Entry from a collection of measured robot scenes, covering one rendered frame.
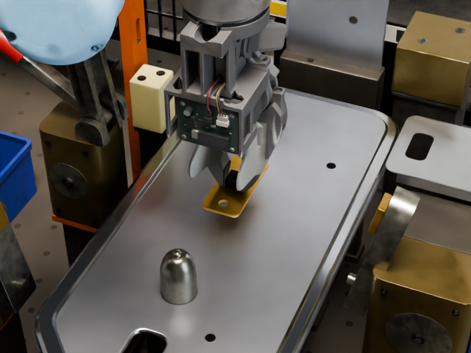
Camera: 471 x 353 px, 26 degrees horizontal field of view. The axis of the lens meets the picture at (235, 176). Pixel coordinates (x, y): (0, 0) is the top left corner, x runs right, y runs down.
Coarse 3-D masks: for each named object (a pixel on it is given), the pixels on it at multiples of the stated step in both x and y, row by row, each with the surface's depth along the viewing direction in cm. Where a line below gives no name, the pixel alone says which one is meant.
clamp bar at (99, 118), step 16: (80, 64) 94; (96, 64) 97; (80, 80) 95; (96, 80) 98; (80, 96) 96; (96, 96) 96; (112, 96) 99; (80, 112) 98; (96, 112) 97; (112, 112) 100
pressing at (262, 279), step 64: (320, 128) 108; (384, 128) 108; (128, 192) 100; (192, 192) 101; (256, 192) 101; (320, 192) 101; (128, 256) 94; (192, 256) 94; (256, 256) 94; (320, 256) 94; (64, 320) 88; (128, 320) 88; (192, 320) 88; (256, 320) 88
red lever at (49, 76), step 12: (0, 36) 97; (0, 48) 98; (12, 48) 97; (12, 60) 98; (24, 60) 98; (36, 72) 98; (48, 72) 98; (48, 84) 98; (60, 84) 98; (60, 96) 99; (72, 96) 98; (108, 120) 99
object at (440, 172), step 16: (416, 128) 108; (432, 128) 108; (448, 128) 108; (464, 128) 108; (400, 144) 106; (432, 144) 106; (448, 144) 106; (464, 144) 106; (400, 160) 104; (416, 160) 104; (432, 160) 104; (448, 160) 104; (464, 160) 104; (400, 176) 103; (416, 176) 103; (432, 176) 103; (448, 176) 103; (464, 176) 103; (448, 192) 102; (464, 192) 101
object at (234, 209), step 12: (264, 168) 100; (228, 180) 97; (216, 192) 97; (228, 192) 97; (240, 192) 97; (252, 192) 97; (204, 204) 96; (216, 204) 96; (228, 204) 96; (240, 204) 96
